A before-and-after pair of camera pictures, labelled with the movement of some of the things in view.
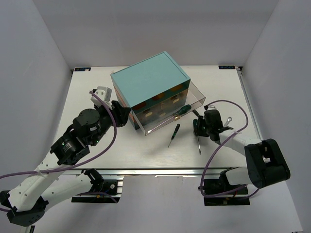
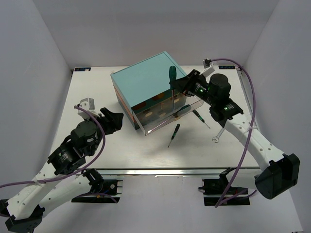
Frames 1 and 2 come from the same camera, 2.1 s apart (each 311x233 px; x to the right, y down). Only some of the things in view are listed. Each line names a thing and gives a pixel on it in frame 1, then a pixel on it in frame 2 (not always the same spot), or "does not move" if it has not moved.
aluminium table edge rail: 207,172 does not move
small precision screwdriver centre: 178,125 does not move
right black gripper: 201,120 to 187,83
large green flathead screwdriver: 196,125 to 172,76
